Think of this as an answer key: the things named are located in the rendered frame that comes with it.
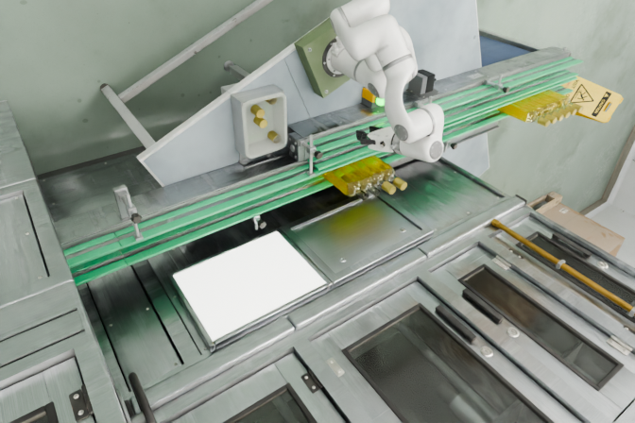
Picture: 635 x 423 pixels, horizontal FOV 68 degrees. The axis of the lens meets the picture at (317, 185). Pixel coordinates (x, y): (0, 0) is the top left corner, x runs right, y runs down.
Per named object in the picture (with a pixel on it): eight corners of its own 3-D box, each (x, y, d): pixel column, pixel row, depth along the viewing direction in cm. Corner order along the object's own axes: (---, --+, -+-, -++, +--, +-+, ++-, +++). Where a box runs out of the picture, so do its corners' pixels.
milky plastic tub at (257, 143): (235, 150, 174) (247, 160, 168) (230, 93, 161) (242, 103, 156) (276, 138, 182) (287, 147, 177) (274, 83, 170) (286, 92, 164)
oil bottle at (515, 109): (493, 109, 240) (542, 130, 221) (496, 98, 237) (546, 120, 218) (500, 106, 243) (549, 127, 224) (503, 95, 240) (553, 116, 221)
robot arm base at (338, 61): (317, 47, 166) (342, 60, 155) (344, 25, 167) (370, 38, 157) (333, 79, 177) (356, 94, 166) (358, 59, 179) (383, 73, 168)
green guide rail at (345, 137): (307, 144, 176) (319, 153, 170) (307, 142, 175) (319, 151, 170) (569, 58, 260) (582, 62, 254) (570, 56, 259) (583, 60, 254)
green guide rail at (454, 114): (307, 160, 180) (318, 171, 175) (307, 159, 179) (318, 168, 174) (564, 71, 264) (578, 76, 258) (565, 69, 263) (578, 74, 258)
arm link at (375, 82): (348, 68, 158) (377, 85, 147) (378, 46, 160) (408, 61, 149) (356, 90, 165) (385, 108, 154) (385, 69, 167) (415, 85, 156)
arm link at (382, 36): (404, 62, 135) (357, 85, 136) (373, -6, 134) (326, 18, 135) (414, 51, 119) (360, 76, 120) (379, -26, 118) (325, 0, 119)
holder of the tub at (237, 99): (236, 161, 178) (247, 171, 172) (230, 93, 162) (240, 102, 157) (275, 149, 186) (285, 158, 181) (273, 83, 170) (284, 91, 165)
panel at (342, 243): (167, 279, 156) (211, 353, 133) (166, 274, 154) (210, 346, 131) (374, 193, 199) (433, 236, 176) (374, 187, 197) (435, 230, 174)
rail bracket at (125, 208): (114, 211, 154) (136, 250, 139) (102, 169, 144) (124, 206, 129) (129, 207, 156) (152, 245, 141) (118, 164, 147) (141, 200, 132)
